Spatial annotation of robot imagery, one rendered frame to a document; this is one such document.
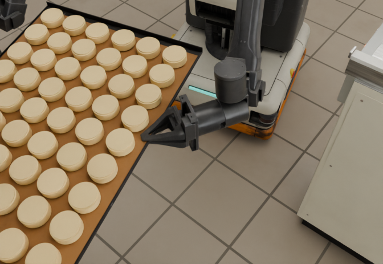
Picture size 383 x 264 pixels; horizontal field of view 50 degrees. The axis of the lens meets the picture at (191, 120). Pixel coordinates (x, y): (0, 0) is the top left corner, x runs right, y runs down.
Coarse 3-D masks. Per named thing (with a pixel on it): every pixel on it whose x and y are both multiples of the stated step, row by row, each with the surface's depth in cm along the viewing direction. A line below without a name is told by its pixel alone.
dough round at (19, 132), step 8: (16, 120) 76; (8, 128) 75; (16, 128) 75; (24, 128) 75; (8, 136) 74; (16, 136) 74; (24, 136) 74; (8, 144) 75; (16, 144) 74; (24, 144) 75
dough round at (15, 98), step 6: (6, 90) 81; (12, 90) 80; (18, 90) 81; (0, 96) 80; (6, 96) 80; (12, 96) 80; (18, 96) 80; (0, 102) 79; (6, 102) 79; (12, 102) 79; (18, 102) 79; (0, 108) 79; (6, 108) 78; (12, 108) 79; (18, 108) 80
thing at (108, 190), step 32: (64, 32) 92; (96, 64) 86; (192, 64) 85; (32, 96) 82; (64, 96) 82; (96, 96) 81; (32, 128) 78; (128, 160) 73; (32, 192) 70; (0, 224) 67; (96, 224) 66; (64, 256) 64
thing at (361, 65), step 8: (352, 48) 103; (352, 56) 102; (360, 56) 102; (368, 56) 102; (352, 64) 104; (360, 64) 102; (368, 64) 101; (376, 64) 100; (344, 72) 107; (352, 72) 105; (360, 72) 104; (368, 72) 102; (376, 72) 101; (368, 80) 104; (376, 80) 102
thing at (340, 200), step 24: (360, 96) 107; (360, 120) 112; (336, 144) 124; (360, 144) 118; (336, 168) 131; (360, 168) 124; (312, 192) 147; (336, 192) 138; (360, 192) 131; (312, 216) 156; (336, 216) 147; (360, 216) 138; (336, 240) 162; (360, 240) 147
